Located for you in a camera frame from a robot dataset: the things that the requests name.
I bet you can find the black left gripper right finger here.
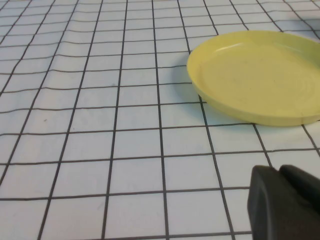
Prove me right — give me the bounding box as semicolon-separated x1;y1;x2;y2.
278;164;320;215

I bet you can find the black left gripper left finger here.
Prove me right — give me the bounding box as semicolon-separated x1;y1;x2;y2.
246;164;320;240

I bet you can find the yellow round plate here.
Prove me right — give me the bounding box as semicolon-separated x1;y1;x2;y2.
186;30;320;127

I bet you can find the white grid tablecloth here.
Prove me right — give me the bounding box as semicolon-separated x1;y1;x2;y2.
0;0;320;240

